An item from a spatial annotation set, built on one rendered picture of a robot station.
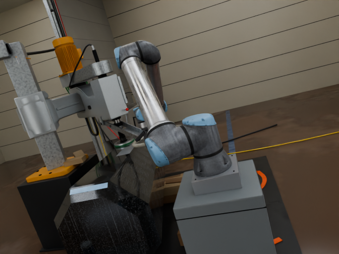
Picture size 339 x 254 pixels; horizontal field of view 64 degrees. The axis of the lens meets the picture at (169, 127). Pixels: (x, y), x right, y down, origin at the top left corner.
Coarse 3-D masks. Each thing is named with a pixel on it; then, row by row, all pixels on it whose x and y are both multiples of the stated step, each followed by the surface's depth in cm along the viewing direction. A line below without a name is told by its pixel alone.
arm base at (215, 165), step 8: (216, 152) 126; (224, 152) 131; (200, 160) 128; (208, 160) 126; (216, 160) 126; (224, 160) 129; (200, 168) 130; (208, 168) 126; (216, 168) 126; (224, 168) 127; (200, 176) 130; (208, 176) 127
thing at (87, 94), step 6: (90, 84) 318; (72, 90) 320; (78, 90) 308; (84, 90) 304; (90, 90) 307; (84, 96) 301; (90, 96) 293; (84, 102) 307; (90, 102) 295; (96, 102) 284; (90, 108) 300; (96, 108) 289; (78, 114) 333; (84, 114) 319; (90, 114) 306; (96, 114) 295
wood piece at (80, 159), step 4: (80, 156) 278; (84, 156) 278; (68, 160) 276; (72, 160) 272; (76, 160) 271; (80, 160) 271; (84, 160) 275; (64, 164) 273; (68, 164) 273; (72, 164) 273
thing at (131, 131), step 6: (102, 120) 298; (108, 120) 301; (120, 120) 293; (108, 126) 292; (114, 126) 283; (126, 126) 287; (132, 126) 278; (120, 132) 277; (126, 132) 268; (132, 132) 274; (138, 132) 272
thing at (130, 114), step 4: (128, 104) 635; (132, 104) 632; (136, 104) 630; (132, 108) 535; (132, 112) 528; (124, 116) 510; (128, 116) 509; (132, 116) 523; (104, 120) 519; (124, 120) 512; (128, 120) 511; (132, 120) 519; (136, 120) 540; (132, 124) 514; (136, 124) 535; (104, 128) 524; (124, 128) 516; (104, 132) 526; (108, 132) 524; (116, 132) 522; (104, 136) 528; (108, 136) 527; (112, 136) 525; (116, 136) 524; (128, 136) 534; (108, 140) 529; (112, 140) 542; (116, 140) 540
